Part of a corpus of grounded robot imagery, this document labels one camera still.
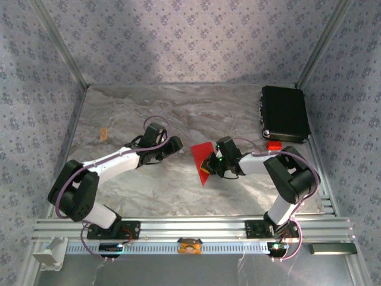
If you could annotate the red paper sheet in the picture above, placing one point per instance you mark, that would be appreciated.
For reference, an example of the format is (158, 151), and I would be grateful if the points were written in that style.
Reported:
(202, 152)

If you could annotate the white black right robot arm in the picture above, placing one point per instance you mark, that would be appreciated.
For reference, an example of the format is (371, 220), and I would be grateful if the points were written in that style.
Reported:
(294, 178)

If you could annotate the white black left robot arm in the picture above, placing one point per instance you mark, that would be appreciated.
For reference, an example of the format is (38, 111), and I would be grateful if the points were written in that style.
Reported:
(77, 193)

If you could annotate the small red block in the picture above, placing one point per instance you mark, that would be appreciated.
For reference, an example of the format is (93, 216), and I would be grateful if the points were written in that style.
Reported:
(274, 145)

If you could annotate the small orange tag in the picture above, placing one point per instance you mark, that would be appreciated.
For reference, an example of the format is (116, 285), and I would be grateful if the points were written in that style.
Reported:
(103, 134)

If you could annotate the black hard case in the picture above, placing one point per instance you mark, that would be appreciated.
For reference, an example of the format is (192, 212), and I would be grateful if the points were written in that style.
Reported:
(284, 113)

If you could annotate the small circuit board with LED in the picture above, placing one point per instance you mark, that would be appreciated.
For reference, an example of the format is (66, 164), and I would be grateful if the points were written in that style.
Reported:
(276, 248)
(110, 247)

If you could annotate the black flat bar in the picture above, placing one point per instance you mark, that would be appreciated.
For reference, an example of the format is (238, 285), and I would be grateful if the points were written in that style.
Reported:
(332, 248)

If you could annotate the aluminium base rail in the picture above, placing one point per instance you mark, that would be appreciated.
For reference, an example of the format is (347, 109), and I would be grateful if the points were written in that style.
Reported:
(193, 228)

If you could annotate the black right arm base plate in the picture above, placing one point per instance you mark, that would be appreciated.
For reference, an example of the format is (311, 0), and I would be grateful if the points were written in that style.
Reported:
(256, 229)

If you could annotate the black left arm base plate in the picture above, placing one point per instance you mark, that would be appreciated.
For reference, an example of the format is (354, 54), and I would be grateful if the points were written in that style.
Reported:
(132, 231)

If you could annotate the aluminium frame post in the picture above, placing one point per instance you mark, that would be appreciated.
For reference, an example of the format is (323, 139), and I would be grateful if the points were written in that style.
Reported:
(324, 44)
(59, 44)

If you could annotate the white plastic bracket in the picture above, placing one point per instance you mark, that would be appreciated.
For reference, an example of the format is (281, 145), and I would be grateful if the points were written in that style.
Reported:
(49, 253)

